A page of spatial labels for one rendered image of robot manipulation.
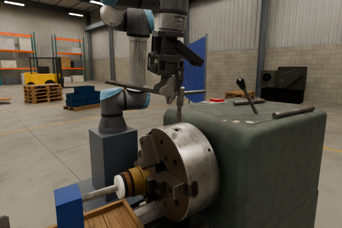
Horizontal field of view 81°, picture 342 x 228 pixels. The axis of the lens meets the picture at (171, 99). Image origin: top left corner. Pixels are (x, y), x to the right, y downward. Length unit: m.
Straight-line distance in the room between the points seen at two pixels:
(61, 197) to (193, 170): 0.36
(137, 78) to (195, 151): 0.57
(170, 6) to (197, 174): 0.47
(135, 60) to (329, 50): 9.91
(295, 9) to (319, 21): 1.11
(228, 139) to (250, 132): 0.07
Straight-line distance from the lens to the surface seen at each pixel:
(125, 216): 0.89
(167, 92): 0.58
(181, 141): 0.64
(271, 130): 0.74
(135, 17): 1.00
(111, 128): 1.10
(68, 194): 0.64
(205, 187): 0.66
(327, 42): 10.65
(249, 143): 0.65
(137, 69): 1.05
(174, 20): 0.55
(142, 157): 0.71
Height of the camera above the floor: 1.44
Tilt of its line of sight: 9 degrees down
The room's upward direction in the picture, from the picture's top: straight up
